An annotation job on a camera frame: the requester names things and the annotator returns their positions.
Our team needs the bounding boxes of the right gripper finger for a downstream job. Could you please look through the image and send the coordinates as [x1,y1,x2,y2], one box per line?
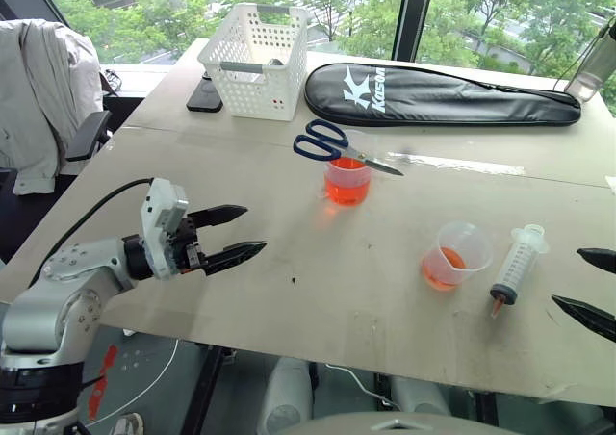
[551,294,616,345]
[576,247,616,275]

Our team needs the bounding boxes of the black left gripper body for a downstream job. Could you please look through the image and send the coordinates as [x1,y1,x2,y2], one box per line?
[166,216,211,277]

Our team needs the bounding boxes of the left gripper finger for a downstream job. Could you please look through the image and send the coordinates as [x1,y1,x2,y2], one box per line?
[187,204,250,230]
[201,240,269,278]

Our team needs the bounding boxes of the clear plastic syringe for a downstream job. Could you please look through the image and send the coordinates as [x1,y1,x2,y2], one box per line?
[489,223,551,320]

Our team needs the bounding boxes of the blue handled scissors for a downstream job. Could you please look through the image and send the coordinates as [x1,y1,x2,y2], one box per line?
[292,118,405,177]

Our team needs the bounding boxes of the large clear cup orange liquid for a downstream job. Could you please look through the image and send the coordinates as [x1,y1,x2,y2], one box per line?
[318,127,376,209]

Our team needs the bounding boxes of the small clear cup orange liquid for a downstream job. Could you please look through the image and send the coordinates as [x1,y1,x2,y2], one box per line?
[422,220,495,293]

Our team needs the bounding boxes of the black smartphone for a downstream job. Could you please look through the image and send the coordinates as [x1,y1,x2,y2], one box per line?
[186,71,224,115]

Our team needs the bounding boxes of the white perforated plastic basket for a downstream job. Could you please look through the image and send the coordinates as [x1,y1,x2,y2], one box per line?
[197,2,310,122]

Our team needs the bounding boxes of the black table leg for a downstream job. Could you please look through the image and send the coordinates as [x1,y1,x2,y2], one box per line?
[473,391,500,427]
[179,345,228,435]

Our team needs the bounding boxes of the white rounded shape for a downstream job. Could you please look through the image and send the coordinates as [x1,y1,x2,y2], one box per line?
[256,357,315,435]
[388,375,454,418]

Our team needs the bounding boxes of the black office chair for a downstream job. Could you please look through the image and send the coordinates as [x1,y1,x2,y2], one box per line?
[0,68,115,263]

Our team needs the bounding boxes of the small black tangled object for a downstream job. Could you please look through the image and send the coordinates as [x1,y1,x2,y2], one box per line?
[100,67,124,95]

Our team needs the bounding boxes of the grey shoe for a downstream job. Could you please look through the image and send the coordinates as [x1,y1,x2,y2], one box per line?
[107,411,146,435]

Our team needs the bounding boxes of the grey jacket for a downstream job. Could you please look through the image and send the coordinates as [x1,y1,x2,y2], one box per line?
[0,18,105,196]

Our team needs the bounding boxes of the grey rounded robot body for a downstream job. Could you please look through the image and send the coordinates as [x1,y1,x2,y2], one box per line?
[275,411,525,435]

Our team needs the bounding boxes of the black racket bag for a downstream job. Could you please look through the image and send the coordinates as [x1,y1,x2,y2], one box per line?
[302,62,583,129]

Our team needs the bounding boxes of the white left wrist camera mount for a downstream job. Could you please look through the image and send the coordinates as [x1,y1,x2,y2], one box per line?
[139,177,190,281]

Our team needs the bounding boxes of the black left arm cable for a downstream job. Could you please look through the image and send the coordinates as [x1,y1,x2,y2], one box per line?
[27,178,155,288]

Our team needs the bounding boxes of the thin white floor cable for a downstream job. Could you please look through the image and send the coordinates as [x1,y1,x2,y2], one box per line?
[86,338,180,427]

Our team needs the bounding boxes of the clear bottle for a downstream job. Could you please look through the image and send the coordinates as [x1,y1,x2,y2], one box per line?
[552,22,616,104]

